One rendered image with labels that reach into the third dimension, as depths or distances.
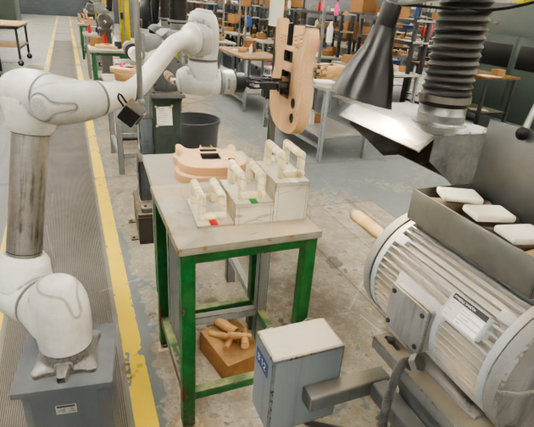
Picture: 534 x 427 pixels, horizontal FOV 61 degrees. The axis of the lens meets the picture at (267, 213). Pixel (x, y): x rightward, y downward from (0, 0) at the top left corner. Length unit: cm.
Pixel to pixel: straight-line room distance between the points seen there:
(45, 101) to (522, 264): 110
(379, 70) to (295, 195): 96
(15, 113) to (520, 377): 130
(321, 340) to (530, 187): 48
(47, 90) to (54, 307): 58
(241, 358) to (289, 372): 143
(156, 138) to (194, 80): 180
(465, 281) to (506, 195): 21
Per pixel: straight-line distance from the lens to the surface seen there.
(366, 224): 114
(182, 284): 171
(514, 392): 78
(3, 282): 157
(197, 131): 415
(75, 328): 145
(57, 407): 158
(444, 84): 101
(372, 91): 95
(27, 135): 145
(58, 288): 142
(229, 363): 233
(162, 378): 247
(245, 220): 180
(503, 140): 95
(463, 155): 100
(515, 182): 93
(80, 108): 131
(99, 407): 158
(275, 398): 98
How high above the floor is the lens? 174
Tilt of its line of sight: 25 degrees down
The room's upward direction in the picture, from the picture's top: 4 degrees clockwise
